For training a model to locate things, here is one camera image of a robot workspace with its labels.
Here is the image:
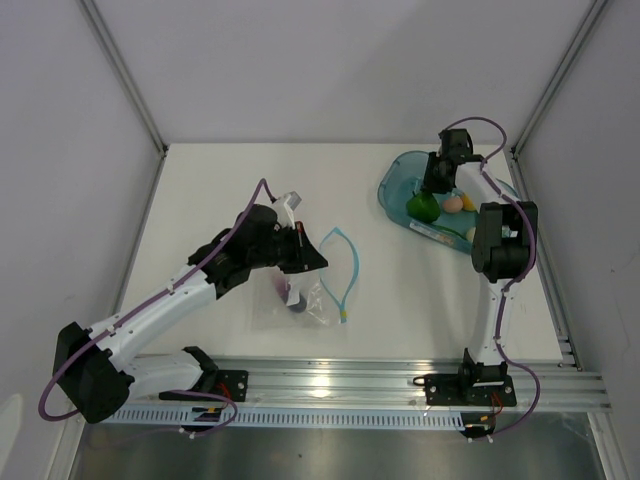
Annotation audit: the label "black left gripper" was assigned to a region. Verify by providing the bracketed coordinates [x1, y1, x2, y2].
[248, 221, 327, 274]

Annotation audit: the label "purple toy eggplant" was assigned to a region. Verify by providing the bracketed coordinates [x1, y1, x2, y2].
[270, 270, 307, 314]

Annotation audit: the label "green toy bell pepper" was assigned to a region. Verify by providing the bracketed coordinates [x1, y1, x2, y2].
[406, 192, 441, 224]

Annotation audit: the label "clear zip bag teal zipper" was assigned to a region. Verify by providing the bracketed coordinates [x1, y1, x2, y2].
[251, 227, 360, 331]

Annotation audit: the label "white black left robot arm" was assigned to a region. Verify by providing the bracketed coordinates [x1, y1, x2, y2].
[53, 205, 329, 424]

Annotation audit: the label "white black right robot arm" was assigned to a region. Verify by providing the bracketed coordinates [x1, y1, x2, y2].
[423, 126, 538, 406]

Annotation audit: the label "pink toy egg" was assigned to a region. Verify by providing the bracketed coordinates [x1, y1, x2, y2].
[442, 196, 464, 214]

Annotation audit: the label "teal plastic tray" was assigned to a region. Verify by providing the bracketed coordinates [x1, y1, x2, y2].
[377, 150, 478, 254]

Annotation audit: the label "yellow toy lemon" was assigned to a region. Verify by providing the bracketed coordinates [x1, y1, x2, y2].
[461, 194, 477, 212]

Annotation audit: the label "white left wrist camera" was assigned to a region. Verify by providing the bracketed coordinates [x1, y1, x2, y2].
[271, 191, 302, 228]

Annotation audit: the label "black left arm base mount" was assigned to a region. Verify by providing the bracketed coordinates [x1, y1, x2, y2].
[183, 346, 249, 402]

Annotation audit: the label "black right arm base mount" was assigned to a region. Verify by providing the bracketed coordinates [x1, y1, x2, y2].
[412, 373, 517, 407]

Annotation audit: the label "white slotted cable duct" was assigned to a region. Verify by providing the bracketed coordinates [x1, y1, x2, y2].
[104, 404, 464, 431]

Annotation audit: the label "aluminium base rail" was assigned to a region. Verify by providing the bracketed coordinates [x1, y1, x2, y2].
[214, 357, 612, 413]

